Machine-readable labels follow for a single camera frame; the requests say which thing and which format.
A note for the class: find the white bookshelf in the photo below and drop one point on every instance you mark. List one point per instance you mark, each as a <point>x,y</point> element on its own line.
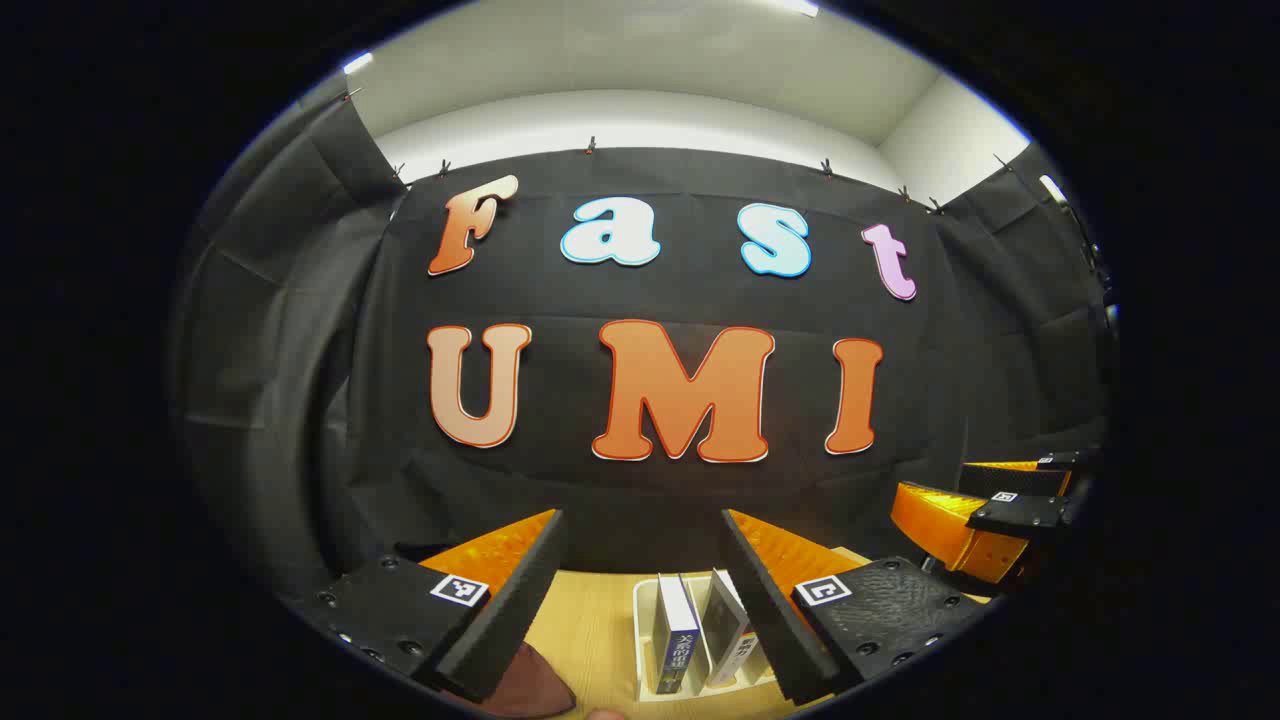
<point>643,640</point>

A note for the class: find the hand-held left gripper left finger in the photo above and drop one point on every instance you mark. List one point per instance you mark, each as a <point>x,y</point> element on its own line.
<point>510,610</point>

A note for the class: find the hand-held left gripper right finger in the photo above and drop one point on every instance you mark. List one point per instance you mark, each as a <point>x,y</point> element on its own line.
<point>770,620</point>

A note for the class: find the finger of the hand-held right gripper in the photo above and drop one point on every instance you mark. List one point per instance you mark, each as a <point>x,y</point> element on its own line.
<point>940,525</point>
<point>1010,478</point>

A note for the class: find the blue spine book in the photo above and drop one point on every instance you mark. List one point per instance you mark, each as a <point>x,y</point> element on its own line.
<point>678,640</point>

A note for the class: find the black backdrop cloth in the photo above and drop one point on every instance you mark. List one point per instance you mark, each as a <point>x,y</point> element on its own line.
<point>600,295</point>

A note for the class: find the white portrait cover book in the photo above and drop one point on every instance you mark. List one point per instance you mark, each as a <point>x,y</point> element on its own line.
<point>728,625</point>

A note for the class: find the maroon schoolbag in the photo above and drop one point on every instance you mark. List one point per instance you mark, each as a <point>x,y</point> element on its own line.
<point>530,685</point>

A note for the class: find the ceiling light strip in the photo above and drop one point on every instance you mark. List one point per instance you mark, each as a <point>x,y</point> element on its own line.
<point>800,6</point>
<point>357,62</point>

